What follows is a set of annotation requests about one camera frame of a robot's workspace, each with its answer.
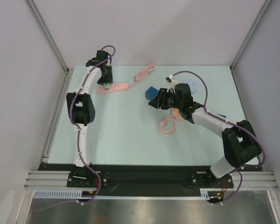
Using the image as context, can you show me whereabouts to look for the blue cube socket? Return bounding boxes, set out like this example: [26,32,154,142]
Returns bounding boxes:
[145,86,159,101]

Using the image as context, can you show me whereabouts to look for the pink round power strip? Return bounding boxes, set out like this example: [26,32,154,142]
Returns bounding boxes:
[157,108,185,136]

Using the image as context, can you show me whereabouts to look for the light blue round power strip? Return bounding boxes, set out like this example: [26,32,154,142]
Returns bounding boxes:
[182,79,198,95]

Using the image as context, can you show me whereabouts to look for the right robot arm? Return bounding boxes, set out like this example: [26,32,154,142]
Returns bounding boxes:
[148,74,266,187]

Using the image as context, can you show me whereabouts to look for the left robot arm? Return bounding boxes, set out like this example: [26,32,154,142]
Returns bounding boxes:
[66,45,116,188]

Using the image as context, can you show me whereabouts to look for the pink long power strip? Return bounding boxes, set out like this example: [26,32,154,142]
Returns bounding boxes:
[96,64,155,95]

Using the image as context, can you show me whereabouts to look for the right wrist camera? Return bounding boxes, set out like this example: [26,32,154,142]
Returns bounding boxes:
[166,75,179,92]

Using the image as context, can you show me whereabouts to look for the aluminium frame rail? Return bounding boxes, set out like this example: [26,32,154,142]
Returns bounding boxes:
[24,171,279,191]

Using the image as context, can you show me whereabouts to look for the white cable duct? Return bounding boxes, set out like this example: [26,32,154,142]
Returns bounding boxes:
[34,189,96,199]

